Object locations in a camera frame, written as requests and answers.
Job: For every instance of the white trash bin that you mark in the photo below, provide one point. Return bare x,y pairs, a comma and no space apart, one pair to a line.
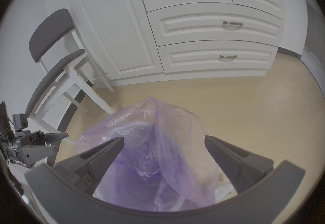
132,127

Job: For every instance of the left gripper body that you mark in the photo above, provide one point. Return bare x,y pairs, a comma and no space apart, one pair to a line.
19,146

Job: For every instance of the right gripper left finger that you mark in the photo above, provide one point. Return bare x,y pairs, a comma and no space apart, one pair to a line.
99,162

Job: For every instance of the purple plastic bag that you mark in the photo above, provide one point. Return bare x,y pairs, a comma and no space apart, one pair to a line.
162,146

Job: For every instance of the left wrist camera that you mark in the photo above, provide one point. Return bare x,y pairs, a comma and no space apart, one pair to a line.
20,121

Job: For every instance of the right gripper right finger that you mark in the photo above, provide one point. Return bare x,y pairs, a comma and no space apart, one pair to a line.
233,164

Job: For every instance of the white chair with grey seat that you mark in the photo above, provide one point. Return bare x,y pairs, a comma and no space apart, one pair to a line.
50,30

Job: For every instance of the white wardrobe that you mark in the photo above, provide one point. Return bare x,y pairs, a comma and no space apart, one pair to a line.
193,14

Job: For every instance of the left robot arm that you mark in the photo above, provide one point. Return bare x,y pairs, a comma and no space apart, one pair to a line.
3,129

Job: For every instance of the white printed wrapper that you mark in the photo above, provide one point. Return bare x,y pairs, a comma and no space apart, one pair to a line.
224,191

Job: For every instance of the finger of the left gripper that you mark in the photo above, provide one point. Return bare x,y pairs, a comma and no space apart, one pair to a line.
40,154
50,137

